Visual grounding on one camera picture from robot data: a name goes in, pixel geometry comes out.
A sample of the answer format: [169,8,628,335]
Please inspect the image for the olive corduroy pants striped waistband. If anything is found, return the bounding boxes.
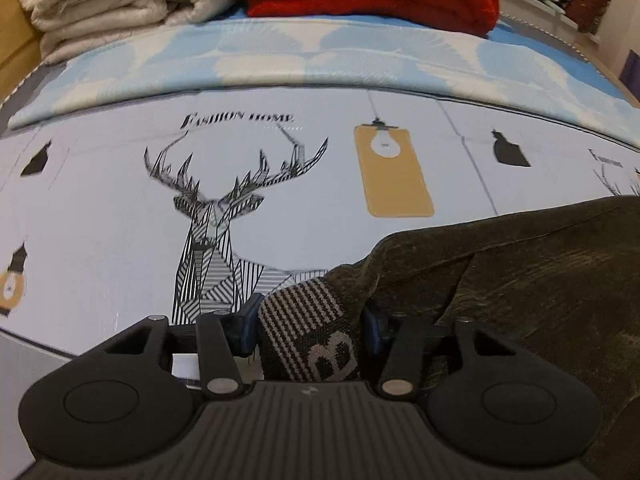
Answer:
[258,196,639,479]

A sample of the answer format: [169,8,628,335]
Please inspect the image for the light blue white blanket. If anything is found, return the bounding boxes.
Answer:
[1,14,639,145]

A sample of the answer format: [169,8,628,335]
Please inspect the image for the purple box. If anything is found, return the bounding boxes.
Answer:
[620,50,640,100]

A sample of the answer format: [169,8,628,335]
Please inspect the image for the grey printed bed sheet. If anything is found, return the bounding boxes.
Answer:
[0,66,640,441]

